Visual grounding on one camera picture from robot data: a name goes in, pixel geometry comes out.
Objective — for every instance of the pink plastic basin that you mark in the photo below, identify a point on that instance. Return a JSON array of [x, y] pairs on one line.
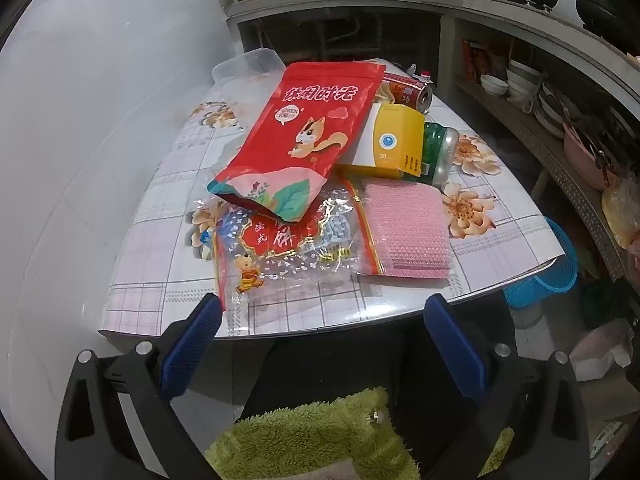
[[585, 160]]

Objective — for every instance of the clear plastic container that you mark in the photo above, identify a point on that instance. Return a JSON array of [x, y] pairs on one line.
[[245, 62]]

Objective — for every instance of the yellow cardboard box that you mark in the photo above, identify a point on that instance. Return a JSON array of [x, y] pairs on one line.
[[395, 135]]

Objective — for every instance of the blue mesh waste basket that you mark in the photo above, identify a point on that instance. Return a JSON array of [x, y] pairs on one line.
[[555, 275]]

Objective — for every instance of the pink bubble mailer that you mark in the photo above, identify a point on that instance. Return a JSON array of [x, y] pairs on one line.
[[405, 230]]

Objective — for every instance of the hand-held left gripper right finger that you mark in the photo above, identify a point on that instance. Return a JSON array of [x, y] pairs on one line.
[[457, 345]]

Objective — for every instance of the green plastic bottle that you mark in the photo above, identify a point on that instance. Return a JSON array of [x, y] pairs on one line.
[[437, 152]]

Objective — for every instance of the red snack pouch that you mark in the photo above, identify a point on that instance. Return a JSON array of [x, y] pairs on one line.
[[300, 125]]

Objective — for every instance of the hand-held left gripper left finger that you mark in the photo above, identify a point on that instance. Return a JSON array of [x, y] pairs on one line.
[[192, 345]]

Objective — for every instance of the stack of white bowls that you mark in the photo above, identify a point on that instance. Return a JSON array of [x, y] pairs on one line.
[[524, 82]]

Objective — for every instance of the yellow plastic bag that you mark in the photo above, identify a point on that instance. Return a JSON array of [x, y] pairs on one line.
[[620, 215]]

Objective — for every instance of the green fuzzy garment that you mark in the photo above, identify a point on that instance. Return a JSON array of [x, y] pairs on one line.
[[300, 440]]

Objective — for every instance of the black cooking pot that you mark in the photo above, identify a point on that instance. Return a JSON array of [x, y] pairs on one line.
[[595, 2]]

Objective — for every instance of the red drink can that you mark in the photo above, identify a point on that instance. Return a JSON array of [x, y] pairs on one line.
[[405, 91]]

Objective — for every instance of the clear bag with red label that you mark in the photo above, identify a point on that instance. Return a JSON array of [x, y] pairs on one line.
[[280, 255]]

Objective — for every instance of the red box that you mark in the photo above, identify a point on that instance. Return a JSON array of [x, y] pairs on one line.
[[476, 60]]

